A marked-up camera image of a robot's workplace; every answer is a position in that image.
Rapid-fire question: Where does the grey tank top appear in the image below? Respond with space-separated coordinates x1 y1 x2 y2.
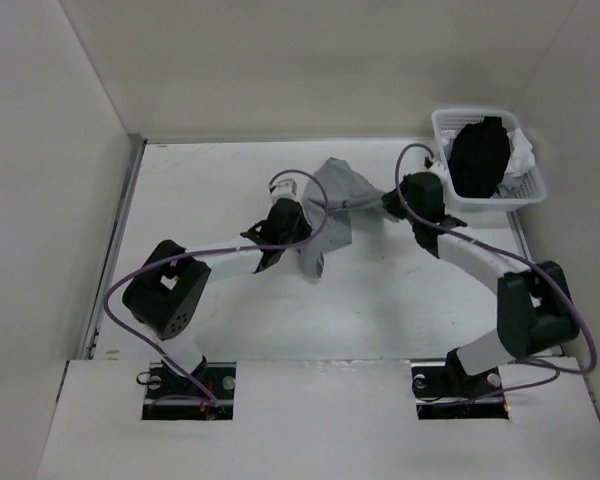
299 157 391 280

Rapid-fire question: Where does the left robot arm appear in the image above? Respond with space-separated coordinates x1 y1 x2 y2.
122 198 312 399

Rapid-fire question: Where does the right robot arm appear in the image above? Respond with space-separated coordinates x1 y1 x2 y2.
382 172 581 397

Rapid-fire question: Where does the black tank top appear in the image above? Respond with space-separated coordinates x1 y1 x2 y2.
448 116 511 198

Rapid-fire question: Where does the white tank top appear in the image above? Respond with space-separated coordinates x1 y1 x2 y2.
439 127 537 200

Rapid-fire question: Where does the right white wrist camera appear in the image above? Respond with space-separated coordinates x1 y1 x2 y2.
424 157 447 181

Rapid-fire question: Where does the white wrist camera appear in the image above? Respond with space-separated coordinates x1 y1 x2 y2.
269 178 297 204
424 157 447 181

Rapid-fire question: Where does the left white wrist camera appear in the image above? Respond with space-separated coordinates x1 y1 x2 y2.
269 178 297 204

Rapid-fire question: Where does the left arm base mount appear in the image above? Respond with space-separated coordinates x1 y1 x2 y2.
136 362 237 421

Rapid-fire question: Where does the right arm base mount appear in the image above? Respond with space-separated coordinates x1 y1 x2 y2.
411 363 509 420

